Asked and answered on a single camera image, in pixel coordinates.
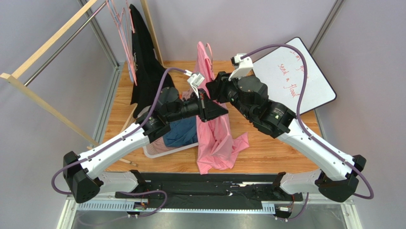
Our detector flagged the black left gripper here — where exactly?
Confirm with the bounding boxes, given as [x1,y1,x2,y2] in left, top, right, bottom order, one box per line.
[166,89,228,124]

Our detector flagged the pink t-shirt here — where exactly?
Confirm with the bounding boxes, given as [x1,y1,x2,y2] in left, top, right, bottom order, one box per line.
[194,42,250,175]

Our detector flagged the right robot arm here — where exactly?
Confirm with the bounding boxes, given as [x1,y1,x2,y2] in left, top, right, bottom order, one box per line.
[206,72,366,203]

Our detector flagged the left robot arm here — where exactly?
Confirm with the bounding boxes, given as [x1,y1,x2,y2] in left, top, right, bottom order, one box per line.
[63,87,228,203]

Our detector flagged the teal blue t-shirt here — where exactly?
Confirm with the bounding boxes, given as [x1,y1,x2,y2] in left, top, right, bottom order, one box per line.
[163,116,198,147]

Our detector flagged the black hanging t-shirt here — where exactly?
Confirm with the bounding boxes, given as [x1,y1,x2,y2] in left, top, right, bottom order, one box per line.
[129,4,166,118]

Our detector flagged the white board with red writing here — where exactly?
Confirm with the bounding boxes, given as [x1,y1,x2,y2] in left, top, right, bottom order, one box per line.
[253,37,337,114]

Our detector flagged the white plastic laundry basket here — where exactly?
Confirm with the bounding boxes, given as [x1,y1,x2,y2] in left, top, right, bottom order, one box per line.
[142,137,199,158]

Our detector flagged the wooden clothes rack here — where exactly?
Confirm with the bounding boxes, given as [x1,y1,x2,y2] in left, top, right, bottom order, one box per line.
[0,0,183,167]

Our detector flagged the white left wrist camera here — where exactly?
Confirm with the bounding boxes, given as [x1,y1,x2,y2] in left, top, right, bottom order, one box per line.
[184,70,205,98]

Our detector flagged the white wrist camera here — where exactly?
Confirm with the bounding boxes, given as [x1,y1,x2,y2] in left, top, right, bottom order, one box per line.
[228,53,254,81]
[184,70,205,98]

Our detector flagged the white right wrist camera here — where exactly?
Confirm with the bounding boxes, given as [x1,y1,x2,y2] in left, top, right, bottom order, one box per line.
[228,53,254,81]

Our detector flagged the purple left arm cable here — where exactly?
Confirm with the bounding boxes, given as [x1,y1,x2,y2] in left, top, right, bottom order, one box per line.
[51,67,189,218]

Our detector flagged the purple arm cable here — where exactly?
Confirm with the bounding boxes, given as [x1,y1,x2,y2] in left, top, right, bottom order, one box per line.
[51,67,189,218]
[242,43,375,221]

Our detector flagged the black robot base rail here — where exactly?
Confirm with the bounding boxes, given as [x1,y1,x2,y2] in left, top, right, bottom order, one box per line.
[132,170,304,210]

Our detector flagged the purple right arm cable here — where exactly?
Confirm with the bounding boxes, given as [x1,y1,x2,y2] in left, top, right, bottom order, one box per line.
[242,43,375,221]

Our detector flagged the white slotted cable duct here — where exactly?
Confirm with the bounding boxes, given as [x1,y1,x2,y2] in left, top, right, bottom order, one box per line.
[76,200,276,214]

